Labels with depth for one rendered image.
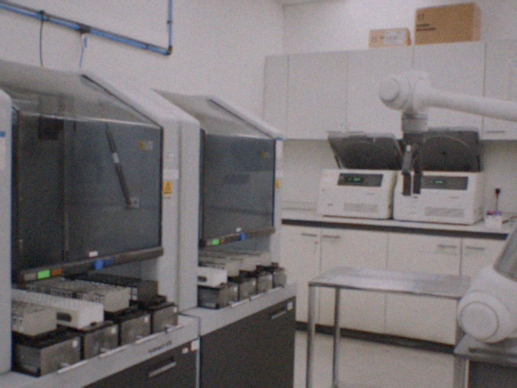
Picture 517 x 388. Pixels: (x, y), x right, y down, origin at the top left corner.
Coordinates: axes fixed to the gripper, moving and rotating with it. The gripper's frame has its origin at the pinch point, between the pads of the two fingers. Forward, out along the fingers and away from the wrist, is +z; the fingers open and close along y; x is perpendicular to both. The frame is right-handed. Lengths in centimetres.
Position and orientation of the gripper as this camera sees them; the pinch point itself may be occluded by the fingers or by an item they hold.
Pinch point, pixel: (411, 192)
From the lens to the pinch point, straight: 216.3
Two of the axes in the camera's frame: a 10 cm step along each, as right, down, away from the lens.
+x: -8.8, -0.4, 4.6
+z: -0.2, 10.0, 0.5
